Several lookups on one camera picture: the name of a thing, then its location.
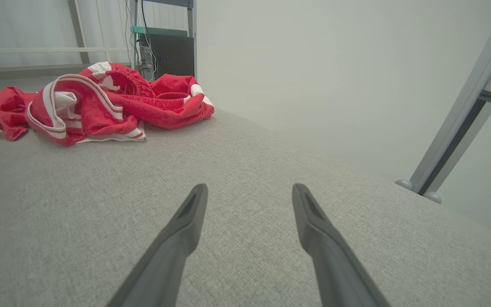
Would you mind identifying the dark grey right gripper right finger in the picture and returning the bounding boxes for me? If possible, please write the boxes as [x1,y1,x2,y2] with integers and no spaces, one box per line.
[292,183,392,307]

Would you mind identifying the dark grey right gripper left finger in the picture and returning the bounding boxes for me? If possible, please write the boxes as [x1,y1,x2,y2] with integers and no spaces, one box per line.
[106,183,209,307]

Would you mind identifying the red shorts white stripe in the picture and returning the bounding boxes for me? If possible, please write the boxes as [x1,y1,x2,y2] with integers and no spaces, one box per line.
[79,62,215,130]

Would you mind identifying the red basketball jersey white sleeves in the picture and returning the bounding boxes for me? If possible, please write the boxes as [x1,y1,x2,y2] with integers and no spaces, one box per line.
[0,75,146,147]

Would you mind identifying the black computer tower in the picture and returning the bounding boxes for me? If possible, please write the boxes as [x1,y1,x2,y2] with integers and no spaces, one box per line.
[139,34,195,81]

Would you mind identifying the grey partition post with feet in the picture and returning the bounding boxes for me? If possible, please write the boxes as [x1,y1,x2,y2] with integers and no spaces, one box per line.
[396,0,491,204]

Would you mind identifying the grey metal shelf frame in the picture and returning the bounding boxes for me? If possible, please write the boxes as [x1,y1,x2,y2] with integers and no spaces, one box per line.
[130,0,197,79]

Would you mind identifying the black hanging cables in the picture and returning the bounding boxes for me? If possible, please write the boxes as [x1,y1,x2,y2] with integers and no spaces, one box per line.
[124,0,156,79]

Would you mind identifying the white metal rail frame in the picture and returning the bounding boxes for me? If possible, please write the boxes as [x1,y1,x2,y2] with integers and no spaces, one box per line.
[0,0,131,64]

